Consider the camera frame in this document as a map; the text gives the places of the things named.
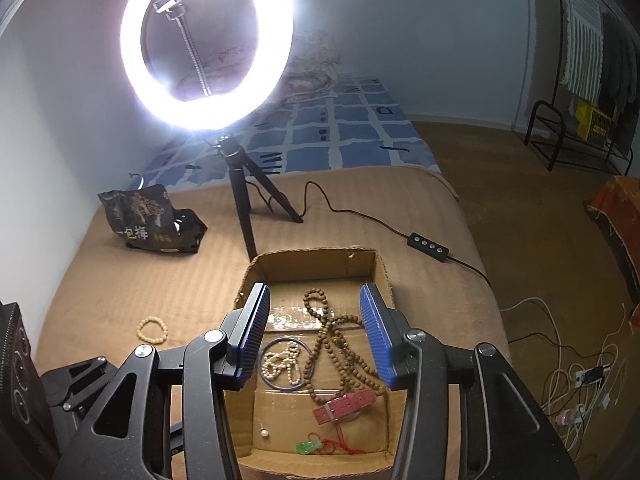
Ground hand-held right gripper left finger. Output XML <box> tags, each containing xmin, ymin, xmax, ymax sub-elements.
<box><xmin>52</xmin><ymin>282</ymin><xmax>272</xmax><ymax>480</ymax></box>

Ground cardboard box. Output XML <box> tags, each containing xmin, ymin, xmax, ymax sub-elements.
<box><xmin>232</xmin><ymin>246</ymin><xmax>408</xmax><ymax>476</ymax></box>

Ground orange cloth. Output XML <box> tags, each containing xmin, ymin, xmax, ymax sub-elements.
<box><xmin>582</xmin><ymin>176</ymin><xmax>640</xmax><ymax>306</ymax></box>

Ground black ring light cable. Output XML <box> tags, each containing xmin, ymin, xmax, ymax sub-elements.
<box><xmin>250</xmin><ymin>180</ymin><xmax>493</xmax><ymax>281</ymax></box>

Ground black snack bag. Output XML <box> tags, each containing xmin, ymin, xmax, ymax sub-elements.
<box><xmin>97</xmin><ymin>185</ymin><xmax>208</xmax><ymax>253</ymax></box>

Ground black clothes rack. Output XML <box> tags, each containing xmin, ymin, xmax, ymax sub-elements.
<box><xmin>550</xmin><ymin>0</ymin><xmax>640</xmax><ymax>161</ymax></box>

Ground cream bead bracelet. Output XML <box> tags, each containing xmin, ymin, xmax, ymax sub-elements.
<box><xmin>137</xmin><ymin>316</ymin><xmax>169</xmax><ymax>346</ymax></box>

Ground white power strip with cables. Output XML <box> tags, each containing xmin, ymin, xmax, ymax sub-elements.
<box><xmin>500</xmin><ymin>297</ymin><xmax>633</xmax><ymax>428</ymax></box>

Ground red leather strap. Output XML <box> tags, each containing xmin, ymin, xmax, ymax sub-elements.
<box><xmin>312</xmin><ymin>389</ymin><xmax>377</xmax><ymax>426</ymax></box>

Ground black shoe rack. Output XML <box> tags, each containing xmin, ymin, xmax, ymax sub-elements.
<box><xmin>524</xmin><ymin>100</ymin><xmax>633</xmax><ymax>176</ymax></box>

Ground yellow box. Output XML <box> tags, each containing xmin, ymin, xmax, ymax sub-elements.
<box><xmin>575</xmin><ymin>99</ymin><xmax>613</xmax><ymax>143</ymax></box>

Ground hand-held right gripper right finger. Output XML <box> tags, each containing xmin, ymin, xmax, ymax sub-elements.
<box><xmin>359</xmin><ymin>282</ymin><xmax>581</xmax><ymax>480</ymax></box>

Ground green pendant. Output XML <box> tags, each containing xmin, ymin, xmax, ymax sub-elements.
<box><xmin>294</xmin><ymin>432</ymin><xmax>371</xmax><ymax>457</ymax></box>

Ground dark hanging clothes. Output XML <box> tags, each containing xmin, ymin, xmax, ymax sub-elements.
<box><xmin>597</xmin><ymin>10</ymin><xmax>640</xmax><ymax>156</ymax></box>

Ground white ring light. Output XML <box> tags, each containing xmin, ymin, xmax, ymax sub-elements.
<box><xmin>120</xmin><ymin>0</ymin><xmax>295</xmax><ymax>132</ymax></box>

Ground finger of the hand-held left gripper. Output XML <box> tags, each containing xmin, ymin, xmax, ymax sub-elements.
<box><xmin>42</xmin><ymin>355</ymin><xmax>121</xmax><ymax>412</ymax></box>

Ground white pearl necklace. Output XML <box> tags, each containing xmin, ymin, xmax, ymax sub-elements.
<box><xmin>261</xmin><ymin>342</ymin><xmax>301</xmax><ymax>388</ymax></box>

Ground brown wooden bead necklace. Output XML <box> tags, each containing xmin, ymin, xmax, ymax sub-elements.
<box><xmin>301</xmin><ymin>287</ymin><xmax>387</xmax><ymax>406</ymax></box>

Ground striped hanging towel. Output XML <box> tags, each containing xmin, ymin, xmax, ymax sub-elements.
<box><xmin>557</xmin><ymin>0</ymin><xmax>606</xmax><ymax>103</ymax></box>

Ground dark bangle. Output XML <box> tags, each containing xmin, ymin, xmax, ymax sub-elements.
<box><xmin>258</xmin><ymin>337</ymin><xmax>317</xmax><ymax>392</ymax></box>

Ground blue patterned bedsheet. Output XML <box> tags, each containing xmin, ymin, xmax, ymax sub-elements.
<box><xmin>132</xmin><ymin>75</ymin><xmax>441</xmax><ymax>191</ymax></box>

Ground black tripod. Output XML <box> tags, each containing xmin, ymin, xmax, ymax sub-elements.
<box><xmin>202</xmin><ymin>132</ymin><xmax>305</xmax><ymax>263</ymax></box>

